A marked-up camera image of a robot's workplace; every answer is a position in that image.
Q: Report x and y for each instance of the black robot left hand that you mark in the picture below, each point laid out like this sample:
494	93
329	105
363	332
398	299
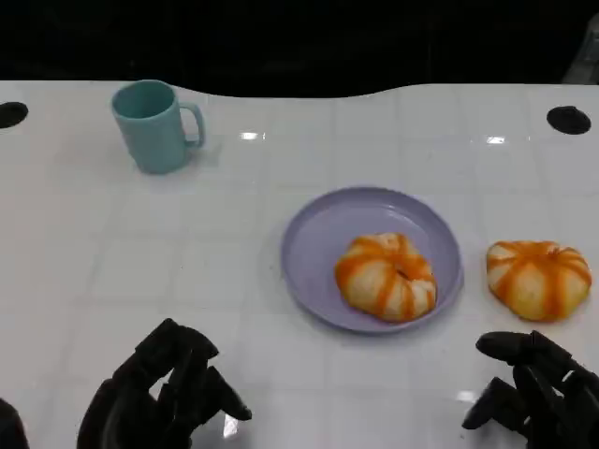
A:
140	402

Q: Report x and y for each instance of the pale grey background object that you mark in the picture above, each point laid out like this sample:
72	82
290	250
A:
585	61

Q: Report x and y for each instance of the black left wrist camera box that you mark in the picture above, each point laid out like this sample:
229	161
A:
11	428

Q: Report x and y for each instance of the pale green mug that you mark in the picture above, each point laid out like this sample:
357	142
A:
154	140

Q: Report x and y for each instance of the lilac plate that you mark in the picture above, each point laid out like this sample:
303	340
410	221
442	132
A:
313	262

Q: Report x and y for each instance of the orange and white bread roll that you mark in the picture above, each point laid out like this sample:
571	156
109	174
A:
538	280
384	280

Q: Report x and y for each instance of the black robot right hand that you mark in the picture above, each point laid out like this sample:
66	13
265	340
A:
557	402

